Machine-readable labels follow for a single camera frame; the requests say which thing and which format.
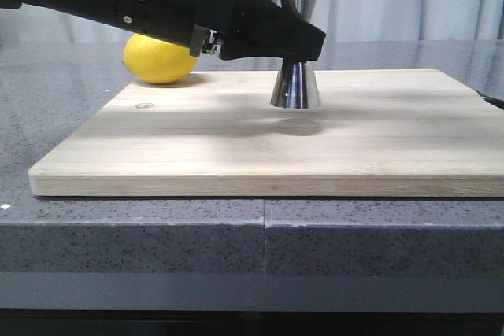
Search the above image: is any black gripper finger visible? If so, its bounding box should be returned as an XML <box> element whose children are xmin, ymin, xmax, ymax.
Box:
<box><xmin>195</xmin><ymin>0</ymin><xmax>326</xmax><ymax>61</ymax></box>

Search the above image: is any grey curtain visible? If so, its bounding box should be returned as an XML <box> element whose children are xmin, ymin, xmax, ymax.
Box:
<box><xmin>1</xmin><ymin>0</ymin><xmax>503</xmax><ymax>44</ymax></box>

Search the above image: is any light wooden cutting board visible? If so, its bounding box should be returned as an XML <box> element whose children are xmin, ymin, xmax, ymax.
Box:
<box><xmin>28</xmin><ymin>69</ymin><xmax>503</xmax><ymax>197</ymax></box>

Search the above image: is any steel double jigger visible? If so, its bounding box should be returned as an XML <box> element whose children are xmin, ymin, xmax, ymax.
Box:
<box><xmin>270</xmin><ymin>0</ymin><xmax>321</xmax><ymax>109</ymax></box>

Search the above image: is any yellow lemon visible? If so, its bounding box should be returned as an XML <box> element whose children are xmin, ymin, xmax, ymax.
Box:
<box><xmin>122</xmin><ymin>34</ymin><xmax>198</xmax><ymax>84</ymax></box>

